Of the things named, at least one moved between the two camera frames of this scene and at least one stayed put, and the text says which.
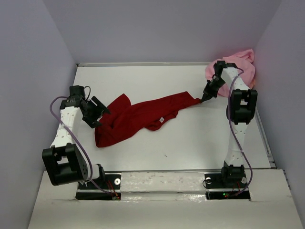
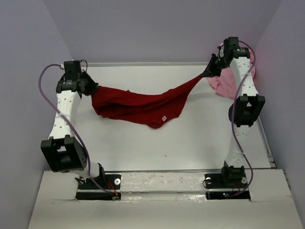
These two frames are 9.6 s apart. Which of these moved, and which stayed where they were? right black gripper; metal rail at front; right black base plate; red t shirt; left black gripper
Moved: right black gripper; left black gripper; red t shirt
Stayed: metal rail at front; right black base plate
